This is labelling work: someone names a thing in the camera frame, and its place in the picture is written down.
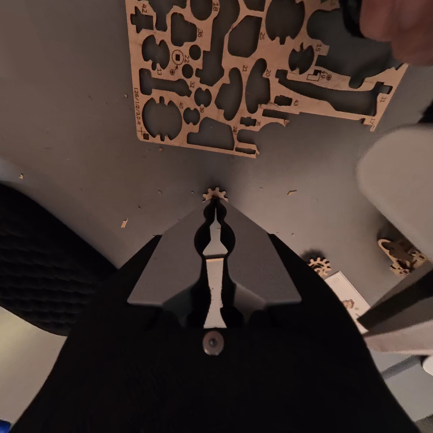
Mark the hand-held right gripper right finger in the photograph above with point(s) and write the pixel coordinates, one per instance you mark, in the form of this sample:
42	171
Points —
264	270

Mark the partly built wooden model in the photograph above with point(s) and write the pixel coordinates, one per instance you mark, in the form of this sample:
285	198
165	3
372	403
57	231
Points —
399	252

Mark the instruction booklet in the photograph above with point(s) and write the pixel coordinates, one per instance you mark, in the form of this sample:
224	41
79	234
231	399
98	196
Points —
345	297

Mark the wooden gear with square hole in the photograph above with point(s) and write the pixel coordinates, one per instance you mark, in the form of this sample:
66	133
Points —
321	267

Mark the wooden cutout sheet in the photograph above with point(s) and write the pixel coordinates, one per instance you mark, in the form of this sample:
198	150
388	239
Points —
223	67

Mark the small wooden gear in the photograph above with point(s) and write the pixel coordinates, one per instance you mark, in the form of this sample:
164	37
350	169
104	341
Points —
210	194

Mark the person's left hand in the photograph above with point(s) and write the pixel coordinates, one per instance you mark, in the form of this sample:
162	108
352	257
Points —
399	23

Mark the scattered wood chips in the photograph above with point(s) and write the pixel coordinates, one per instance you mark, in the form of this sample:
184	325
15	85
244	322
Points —
124	223

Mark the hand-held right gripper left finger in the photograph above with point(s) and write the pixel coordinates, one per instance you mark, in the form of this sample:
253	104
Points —
162	270

